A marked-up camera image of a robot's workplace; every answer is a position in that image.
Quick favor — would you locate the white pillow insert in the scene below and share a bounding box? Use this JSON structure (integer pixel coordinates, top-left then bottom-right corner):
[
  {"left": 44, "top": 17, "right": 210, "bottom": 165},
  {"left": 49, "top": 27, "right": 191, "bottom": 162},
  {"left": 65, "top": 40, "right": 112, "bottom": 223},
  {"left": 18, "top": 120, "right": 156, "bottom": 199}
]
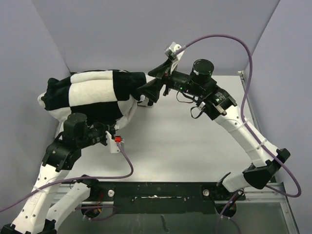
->
[{"left": 38, "top": 93, "right": 154, "bottom": 130}]

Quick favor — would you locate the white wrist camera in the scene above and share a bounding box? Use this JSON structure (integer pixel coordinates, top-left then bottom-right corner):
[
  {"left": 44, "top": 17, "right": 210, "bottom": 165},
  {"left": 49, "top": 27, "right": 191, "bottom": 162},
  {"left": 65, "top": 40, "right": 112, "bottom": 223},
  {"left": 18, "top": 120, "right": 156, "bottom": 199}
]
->
[
  {"left": 105, "top": 131, "right": 124, "bottom": 154},
  {"left": 164, "top": 42, "right": 186, "bottom": 74}
]

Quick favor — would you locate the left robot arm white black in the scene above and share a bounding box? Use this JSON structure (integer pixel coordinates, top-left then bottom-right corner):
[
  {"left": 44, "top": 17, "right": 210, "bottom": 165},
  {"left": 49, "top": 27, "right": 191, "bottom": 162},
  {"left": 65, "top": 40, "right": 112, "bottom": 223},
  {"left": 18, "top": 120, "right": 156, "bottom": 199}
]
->
[{"left": 0, "top": 113, "right": 115, "bottom": 234}]

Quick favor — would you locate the aluminium frame rail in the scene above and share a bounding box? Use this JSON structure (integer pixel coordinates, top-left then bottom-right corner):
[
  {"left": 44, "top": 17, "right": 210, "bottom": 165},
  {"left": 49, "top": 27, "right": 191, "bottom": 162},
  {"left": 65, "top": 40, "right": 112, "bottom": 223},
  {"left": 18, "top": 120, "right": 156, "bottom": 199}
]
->
[{"left": 237, "top": 71, "right": 299, "bottom": 234}]

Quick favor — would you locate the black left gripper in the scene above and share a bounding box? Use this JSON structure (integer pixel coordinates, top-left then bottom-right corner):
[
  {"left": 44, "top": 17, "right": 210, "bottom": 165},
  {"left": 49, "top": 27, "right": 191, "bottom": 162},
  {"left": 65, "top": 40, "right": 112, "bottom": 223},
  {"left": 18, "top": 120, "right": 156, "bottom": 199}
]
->
[{"left": 77, "top": 119, "right": 117, "bottom": 149}]

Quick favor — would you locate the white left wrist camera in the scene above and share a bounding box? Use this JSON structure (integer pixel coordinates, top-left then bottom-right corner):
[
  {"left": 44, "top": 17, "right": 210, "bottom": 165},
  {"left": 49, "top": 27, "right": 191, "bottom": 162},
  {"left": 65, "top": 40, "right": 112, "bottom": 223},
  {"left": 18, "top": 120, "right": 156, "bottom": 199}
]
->
[{"left": 105, "top": 131, "right": 124, "bottom": 154}]

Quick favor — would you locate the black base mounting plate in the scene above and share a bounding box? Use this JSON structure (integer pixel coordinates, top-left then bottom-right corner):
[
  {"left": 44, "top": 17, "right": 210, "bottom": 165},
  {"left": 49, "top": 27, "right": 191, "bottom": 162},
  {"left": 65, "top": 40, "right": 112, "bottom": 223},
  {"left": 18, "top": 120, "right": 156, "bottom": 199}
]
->
[{"left": 79, "top": 182, "right": 246, "bottom": 217}]

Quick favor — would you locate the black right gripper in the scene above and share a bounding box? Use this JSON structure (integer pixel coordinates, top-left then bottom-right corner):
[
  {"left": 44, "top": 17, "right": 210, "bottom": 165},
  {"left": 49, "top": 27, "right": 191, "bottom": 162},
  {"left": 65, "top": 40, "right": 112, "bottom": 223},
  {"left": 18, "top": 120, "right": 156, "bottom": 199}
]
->
[{"left": 137, "top": 58, "right": 204, "bottom": 102}]

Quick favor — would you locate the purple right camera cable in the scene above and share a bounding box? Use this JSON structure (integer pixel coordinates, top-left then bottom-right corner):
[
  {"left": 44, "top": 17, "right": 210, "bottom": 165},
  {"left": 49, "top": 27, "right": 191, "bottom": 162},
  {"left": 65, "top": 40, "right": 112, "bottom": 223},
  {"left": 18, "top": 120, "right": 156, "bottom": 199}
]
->
[{"left": 177, "top": 35, "right": 302, "bottom": 234}]

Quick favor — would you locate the purple camera cable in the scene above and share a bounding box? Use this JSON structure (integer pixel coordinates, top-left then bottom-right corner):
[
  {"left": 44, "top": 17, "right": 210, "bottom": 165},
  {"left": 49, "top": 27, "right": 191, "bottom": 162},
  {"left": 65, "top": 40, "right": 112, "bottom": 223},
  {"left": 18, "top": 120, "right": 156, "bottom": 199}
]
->
[
  {"left": 0, "top": 141, "right": 134, "bottom": 214},
  {"left": 177, "top": 35, "right": 302, "bottom": 234}
]

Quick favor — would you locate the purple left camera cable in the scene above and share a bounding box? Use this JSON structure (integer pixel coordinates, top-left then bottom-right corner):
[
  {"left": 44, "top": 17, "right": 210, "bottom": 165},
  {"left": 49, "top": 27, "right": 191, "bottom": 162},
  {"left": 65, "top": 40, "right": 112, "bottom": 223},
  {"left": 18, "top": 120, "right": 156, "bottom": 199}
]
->
[{"left": 0, "top": 141, "right": 134, "bottom": 214}]

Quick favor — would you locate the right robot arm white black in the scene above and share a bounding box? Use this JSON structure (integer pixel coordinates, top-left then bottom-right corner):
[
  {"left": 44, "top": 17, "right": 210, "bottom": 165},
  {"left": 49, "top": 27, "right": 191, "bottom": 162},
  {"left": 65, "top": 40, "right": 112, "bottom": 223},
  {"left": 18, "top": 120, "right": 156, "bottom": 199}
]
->
[{"left": 138, "top": 59, "right": 290, "bottom": 199}]

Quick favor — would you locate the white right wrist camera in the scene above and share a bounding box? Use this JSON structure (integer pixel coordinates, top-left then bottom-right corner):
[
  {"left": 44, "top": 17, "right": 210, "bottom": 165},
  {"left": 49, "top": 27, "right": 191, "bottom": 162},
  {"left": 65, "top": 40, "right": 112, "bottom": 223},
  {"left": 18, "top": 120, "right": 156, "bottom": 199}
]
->
[{"left": 164, "top": 42, "right": 186, "bottom": 74}]

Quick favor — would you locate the black white checkered pillowcase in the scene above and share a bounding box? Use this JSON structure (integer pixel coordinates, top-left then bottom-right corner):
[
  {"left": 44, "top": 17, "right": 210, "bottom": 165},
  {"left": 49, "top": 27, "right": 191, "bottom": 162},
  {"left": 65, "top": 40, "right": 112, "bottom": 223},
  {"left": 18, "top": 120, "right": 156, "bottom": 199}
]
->
[{"left": 40, "top": 69, "right": 148, "bottom": 122}]

